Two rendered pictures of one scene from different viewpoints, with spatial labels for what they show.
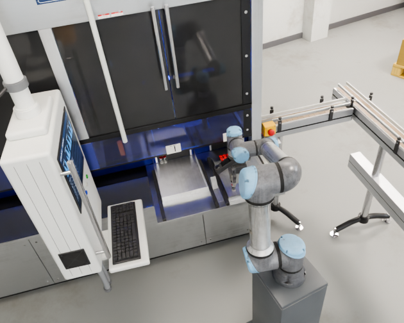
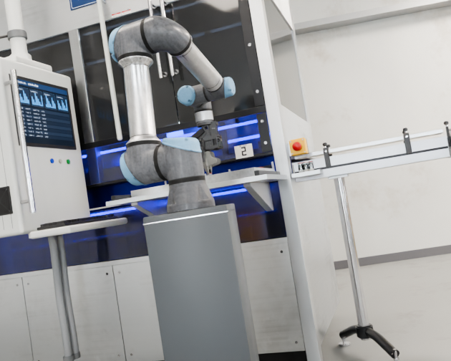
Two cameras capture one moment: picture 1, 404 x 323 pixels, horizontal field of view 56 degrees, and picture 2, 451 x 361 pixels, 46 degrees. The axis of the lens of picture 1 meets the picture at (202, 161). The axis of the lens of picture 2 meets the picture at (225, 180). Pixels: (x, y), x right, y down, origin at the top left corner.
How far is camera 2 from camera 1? 201 cm
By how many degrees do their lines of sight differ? 49
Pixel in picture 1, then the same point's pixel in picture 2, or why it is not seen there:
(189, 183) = not seen: hidden behind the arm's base
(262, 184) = (123, 29)
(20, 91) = (14, 36)
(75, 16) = (96, 17)
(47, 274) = (29, 347)
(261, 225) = (131, 92)
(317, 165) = not seen: outside the picture
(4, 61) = (9, 11)
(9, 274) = not seen: outside the picture
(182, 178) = not seen: hidden behind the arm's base
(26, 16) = (62, 21)
